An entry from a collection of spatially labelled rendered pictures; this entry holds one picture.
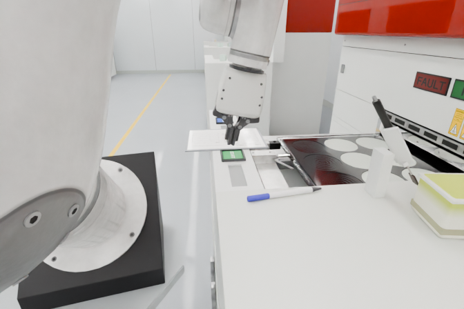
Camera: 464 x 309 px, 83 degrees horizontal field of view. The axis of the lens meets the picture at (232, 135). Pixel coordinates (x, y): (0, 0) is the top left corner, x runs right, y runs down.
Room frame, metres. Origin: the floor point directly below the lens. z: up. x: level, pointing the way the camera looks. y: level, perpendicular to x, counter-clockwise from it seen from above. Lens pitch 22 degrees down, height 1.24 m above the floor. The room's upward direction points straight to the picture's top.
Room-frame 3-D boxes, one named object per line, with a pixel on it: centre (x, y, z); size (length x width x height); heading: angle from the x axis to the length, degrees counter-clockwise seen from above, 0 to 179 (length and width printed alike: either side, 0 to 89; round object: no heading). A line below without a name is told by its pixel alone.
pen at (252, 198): (0.39, -0.09, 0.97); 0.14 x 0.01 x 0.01; 104
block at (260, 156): (0.69, -0.09, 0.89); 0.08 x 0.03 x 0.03; 96
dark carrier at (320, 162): (0.66, -0.36, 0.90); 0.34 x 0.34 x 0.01; 6
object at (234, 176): (0.68, 0.01, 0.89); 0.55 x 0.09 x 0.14; 6
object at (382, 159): (0.40, -0.27, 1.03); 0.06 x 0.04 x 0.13; 96
